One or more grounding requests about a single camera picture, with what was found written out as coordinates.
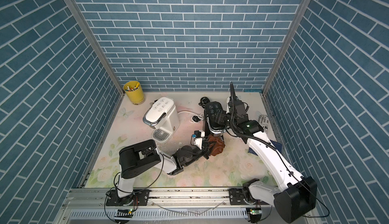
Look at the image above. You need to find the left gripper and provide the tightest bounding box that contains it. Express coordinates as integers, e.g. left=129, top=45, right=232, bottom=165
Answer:
left=182, top=140, right=216, bottom=168

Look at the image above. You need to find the black coffee machine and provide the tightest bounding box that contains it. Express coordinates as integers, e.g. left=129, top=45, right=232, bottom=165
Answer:
left=203, top=101, right=226, bottom=137

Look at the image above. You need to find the brown cloth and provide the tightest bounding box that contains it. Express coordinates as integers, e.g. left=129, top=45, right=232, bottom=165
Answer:
left=208, top=135, right=225, bottom=156

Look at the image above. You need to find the white coffee machine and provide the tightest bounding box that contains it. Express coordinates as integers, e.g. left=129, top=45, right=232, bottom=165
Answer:
left=143, top=96, right=180, bottom=144

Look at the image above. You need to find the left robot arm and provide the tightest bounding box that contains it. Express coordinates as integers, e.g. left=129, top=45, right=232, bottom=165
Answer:
left=114, top=138, right=211, bottom=206

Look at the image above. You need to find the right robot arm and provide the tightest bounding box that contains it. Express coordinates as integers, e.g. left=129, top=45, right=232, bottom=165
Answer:
left=210, top=110, right=317, bottom=224

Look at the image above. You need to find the blue book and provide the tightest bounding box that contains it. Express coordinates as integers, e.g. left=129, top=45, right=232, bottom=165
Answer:
left=248, top=141, right=283, bottom=156

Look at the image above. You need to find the yellow pen cup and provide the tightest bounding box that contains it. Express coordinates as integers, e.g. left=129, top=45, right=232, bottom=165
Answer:
left=123, top=81, right=145, bottom=105

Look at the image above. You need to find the white power cable with plug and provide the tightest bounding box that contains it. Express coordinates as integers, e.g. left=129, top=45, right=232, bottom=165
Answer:
left=177, top=111, right=205, bottom=124

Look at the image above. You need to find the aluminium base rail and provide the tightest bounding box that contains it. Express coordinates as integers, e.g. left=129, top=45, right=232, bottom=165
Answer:
left=54, top=187, right=284, bottom=224

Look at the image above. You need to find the right metal corner post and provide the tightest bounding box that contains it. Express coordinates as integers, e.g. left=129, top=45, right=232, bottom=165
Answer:
left=262, top=0, right=311, bottom=95

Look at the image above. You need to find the metal corner post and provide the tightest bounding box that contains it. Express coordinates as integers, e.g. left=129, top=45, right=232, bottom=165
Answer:
left=262, top=0, right=311, bottom=95
left=64, top=0, right=124, bottom=94

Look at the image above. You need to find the left metal corner post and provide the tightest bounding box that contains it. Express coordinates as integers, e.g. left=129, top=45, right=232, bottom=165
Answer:
left=64, top=0, right=124, bottom=94

